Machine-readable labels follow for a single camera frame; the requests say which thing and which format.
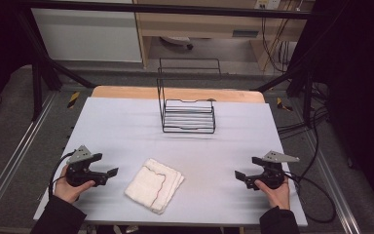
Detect white folded towel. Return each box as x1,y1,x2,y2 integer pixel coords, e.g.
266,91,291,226
124,157,186,215

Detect aluminium floor rail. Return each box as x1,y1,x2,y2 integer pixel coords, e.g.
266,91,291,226
303,130,362,234
0,92,57,217

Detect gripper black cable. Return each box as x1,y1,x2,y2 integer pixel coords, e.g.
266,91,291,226
47,151,76,200
283,171,337,225

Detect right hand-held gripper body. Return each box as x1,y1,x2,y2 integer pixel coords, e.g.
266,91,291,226
244,150,301,191

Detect yellow black floor tape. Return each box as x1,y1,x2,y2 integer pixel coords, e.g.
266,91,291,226
276,97,294,112
66,91,81,109

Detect black wire rack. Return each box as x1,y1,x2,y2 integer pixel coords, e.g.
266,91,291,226
156,57,223,135

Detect white table cover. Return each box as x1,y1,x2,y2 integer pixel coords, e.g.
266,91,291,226
32,97,309,228

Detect person's right hand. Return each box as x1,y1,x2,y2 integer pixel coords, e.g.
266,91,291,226
254,177,292,211

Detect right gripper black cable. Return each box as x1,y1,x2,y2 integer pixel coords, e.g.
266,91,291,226
283,171,337,225

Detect office chair base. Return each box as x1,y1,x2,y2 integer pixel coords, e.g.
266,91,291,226
160,35,195,51

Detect white cabinet panel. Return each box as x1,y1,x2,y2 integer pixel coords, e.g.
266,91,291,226
30,0,143,63

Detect black metal frame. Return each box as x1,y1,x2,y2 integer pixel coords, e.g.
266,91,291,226
11,0,335,130

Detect white wall socket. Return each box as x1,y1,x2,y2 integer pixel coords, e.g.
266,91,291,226
253,0,282,11

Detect hanging cables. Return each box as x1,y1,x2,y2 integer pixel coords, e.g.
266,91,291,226
260,0,303,73

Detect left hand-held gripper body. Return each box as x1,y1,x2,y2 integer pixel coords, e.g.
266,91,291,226
65,144,110,188

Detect person's left hand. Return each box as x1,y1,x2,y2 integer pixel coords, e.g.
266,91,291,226
53,165,96,205

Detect bundle of black floor cables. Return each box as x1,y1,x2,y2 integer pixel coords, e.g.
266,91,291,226
277,82,330,140

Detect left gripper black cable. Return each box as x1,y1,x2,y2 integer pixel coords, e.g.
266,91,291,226
47,151,76,200

